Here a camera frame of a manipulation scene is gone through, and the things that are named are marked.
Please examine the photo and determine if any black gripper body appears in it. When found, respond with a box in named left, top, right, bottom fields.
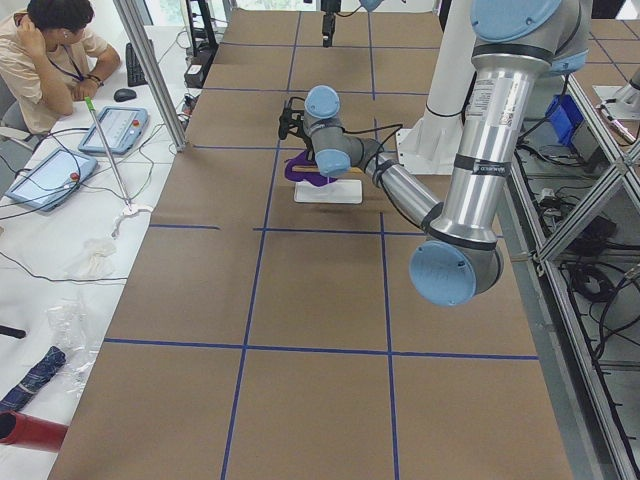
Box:
left=320, top=0, right=342, bottom=35

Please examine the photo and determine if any purple microfibre towel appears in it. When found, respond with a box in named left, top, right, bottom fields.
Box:
left=284, top=150, right=336, bottom=187

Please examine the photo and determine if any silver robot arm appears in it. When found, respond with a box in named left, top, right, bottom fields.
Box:
left=320, top=0, right=381, bottom=48
left=303, top=1, right=592, bottom=307

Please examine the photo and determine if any white towel rack base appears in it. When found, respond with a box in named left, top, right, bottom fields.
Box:
left=294, top=179, right=363, bottom=204

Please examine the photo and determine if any black keyboard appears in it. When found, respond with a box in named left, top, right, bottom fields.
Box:
left=125, top=42, right=147, bottom=87

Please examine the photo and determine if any black computer mouse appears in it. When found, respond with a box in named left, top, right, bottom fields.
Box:
left=113, top=88, right=137, bottom=103

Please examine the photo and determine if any far teach pendant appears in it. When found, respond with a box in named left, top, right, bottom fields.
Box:
left=78, top=106, right=149, bottom=156

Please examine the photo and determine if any teach pendant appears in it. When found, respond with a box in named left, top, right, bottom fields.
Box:
left=5, top=148, right=97, bottom=212
left=78, top=106, right=149, bottom=156

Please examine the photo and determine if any blue plastic bin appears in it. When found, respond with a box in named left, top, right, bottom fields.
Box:
left=545, top=94, right=584, bottom=146

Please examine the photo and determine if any seated person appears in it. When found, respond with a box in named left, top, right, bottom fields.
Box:
left=1, top=0, right=121, bottom=134

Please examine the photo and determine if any near teach pendant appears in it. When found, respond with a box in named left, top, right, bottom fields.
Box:
left=5, top=148, right=97, bottom=212

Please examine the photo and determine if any white crumpled cloth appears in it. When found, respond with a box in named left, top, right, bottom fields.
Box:
left=74, top=238, right=117, bottom=280

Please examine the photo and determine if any clear plastic bag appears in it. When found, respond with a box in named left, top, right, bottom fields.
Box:
left=46, top=299, right=100, bottom=398

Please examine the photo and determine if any folded dark blue umbrella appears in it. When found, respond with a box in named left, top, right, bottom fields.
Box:
left=1, top=346, right=66, bottom=413

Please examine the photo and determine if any red cylinder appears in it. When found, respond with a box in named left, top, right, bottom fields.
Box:
left=1, top=411, right=68, bottom=452

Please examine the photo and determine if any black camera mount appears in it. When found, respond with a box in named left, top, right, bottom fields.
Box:
left=278, top=96, right=309, bottom=142

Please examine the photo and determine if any left black braided cable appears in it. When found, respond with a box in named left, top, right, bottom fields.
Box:
left=289, top=95, right=405, bottom=176

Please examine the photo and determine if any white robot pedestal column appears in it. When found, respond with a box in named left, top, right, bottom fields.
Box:
left=397, top=0, right=476, bottom=175

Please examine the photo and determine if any aluminium frame post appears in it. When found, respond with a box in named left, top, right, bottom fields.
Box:
left=113, top=0, right=186, bottom=152

